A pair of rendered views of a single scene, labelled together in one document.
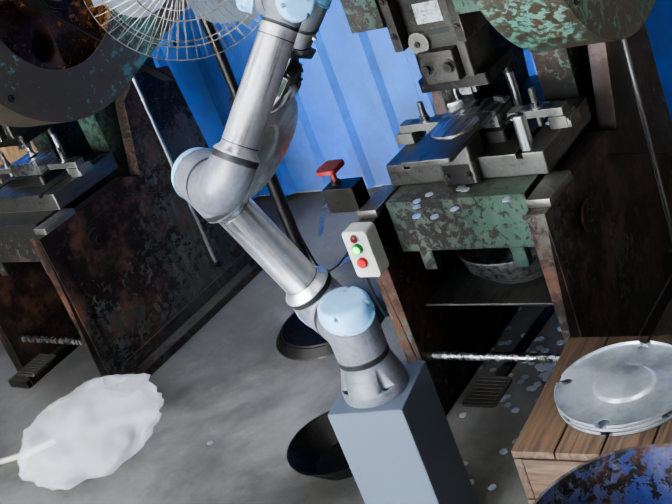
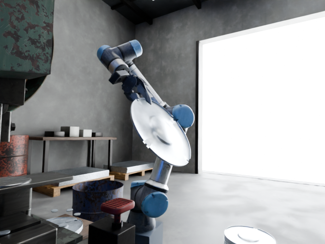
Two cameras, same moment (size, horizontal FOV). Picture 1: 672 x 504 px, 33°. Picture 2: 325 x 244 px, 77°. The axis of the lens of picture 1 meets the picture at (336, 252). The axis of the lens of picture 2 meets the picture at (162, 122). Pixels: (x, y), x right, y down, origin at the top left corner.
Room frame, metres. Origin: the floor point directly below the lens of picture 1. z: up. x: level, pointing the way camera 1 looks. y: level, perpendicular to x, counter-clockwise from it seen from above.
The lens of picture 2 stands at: (3.25, -0.04, 0.92)
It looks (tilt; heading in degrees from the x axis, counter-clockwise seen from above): 4 degrees up; 171
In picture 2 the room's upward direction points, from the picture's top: 1 degrees clockwise
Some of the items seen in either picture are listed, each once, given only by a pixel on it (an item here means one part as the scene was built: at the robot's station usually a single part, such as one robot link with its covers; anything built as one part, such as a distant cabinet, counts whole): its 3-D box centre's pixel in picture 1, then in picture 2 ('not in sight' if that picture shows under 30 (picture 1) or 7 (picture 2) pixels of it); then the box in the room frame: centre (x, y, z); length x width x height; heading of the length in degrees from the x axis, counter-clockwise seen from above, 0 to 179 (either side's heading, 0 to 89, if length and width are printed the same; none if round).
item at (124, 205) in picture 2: (334, 177); (117, 218); (2.75, -0.07, 0.72); 0.07 x 0.06 x 0.08; 139
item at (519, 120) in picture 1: (522, 130); not in sight; (2.49, -0.52, 0.75); 0.03 x 0.03 x 0.10; 49
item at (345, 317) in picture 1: (350, 323); (141, 193); (2.16, 0.03, 0.62); 0.13 x 0.12 x 0.14; 16
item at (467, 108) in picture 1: (477, 113); not in sight; (2.70, -0.46, 0.76); 0.15 x 0.09 x 0.05; 49
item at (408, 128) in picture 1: (422, 120); not in sight; (2.82, -0.34, 0.76); 0.17 x 0.06 x 0.10; 49
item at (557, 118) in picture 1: (539, 106); not in sight; (2.60, -0.59, 0.76); 0.17 x 0.06 x 0.10; 49
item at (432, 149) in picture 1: (454, 159); (22, 201); (2.57, -0.35, 0.72); 0.25 x 0.14 x 0.14; 139
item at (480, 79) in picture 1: (467, 74); not in sight; (2.71, -0.47, 0.86); 0.20 x 0.16 x 0.05; 49
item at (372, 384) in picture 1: (369, 368); (140, 215); (2.16, 0.03, 0.50); 0.15 x 0.15 x 0.10
